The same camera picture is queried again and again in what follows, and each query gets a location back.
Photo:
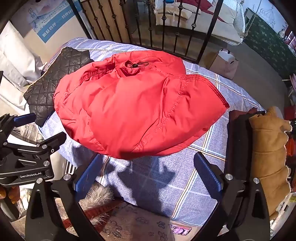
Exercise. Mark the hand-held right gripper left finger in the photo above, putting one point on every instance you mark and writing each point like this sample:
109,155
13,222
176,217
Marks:
89,176

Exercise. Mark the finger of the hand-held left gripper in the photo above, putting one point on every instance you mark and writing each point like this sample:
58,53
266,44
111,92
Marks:
24,118
54,139

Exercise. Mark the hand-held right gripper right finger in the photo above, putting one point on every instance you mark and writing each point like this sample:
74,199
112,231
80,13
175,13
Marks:
208,176

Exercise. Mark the red down jacket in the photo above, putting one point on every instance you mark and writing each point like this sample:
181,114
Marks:
138,104

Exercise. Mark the person's left hand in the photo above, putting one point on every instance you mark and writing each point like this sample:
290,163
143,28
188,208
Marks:
10,194

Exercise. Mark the clear plastic bag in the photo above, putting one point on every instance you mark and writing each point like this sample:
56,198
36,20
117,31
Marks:
30,133

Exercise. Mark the grey fur trim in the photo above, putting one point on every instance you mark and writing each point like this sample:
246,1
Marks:
97,197

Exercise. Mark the blue plaid bed sheet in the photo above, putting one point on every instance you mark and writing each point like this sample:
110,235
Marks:
161,180

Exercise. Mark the dark folded clothing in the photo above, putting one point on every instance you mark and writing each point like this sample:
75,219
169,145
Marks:
238,139

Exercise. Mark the black quilted jacket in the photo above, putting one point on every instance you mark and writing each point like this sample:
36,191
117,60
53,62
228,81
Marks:
53,76

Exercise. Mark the tan puffer jacket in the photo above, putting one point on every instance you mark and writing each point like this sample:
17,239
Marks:
266,162

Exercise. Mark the pink printed card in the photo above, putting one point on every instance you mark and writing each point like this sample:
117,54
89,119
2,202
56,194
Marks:
180,229

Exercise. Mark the beige patterned mat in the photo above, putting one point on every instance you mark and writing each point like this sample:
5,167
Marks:
134,222

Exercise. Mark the white pillows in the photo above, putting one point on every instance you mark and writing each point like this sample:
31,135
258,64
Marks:
16,53

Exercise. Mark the orange object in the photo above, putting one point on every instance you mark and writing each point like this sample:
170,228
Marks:
291,148

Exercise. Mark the cardboard box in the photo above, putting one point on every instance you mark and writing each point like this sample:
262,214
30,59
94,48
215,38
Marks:
219,66

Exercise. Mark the green patterned cloth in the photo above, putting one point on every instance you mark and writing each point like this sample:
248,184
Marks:
266,39

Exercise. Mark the black metal railing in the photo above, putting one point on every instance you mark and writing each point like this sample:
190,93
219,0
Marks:
222,25

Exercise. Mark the dark red blanket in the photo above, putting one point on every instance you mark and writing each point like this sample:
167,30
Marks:
198,4

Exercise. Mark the wall poster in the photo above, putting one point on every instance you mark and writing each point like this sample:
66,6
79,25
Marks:
50,20

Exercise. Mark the black iron bed frame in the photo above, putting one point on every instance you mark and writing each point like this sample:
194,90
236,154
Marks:
208,37

